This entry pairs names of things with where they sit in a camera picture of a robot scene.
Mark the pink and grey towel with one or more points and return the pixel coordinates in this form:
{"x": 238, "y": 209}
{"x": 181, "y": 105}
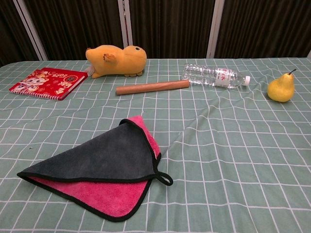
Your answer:
{"x": 107, "y": 153}

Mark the green checked tablecloth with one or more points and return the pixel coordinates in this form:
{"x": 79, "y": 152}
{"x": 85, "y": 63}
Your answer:
{"x": 230, "y": 157}

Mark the dark pleated curtain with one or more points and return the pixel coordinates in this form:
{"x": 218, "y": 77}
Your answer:
{"x": 170, "y": 26}

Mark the yellow plush animal toy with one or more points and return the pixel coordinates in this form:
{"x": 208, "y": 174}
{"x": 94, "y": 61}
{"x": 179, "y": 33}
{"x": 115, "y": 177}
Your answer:
{"x": 121, "y": 61}

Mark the wooden rolling pin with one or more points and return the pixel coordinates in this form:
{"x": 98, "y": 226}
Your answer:
{"x": 150, "y": 87}

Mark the clear plastic water bottle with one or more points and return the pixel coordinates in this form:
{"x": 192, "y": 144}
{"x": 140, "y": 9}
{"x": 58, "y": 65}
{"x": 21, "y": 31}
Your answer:
{"x": 206, "y": 75}

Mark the red spiral notebook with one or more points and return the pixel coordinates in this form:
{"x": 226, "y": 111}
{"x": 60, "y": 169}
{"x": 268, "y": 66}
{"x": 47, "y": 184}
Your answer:
{"x": 48, "y": 83}

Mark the yellow pear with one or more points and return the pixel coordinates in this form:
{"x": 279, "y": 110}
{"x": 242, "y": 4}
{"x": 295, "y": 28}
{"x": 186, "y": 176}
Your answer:
{"x": 281, "y": 88}

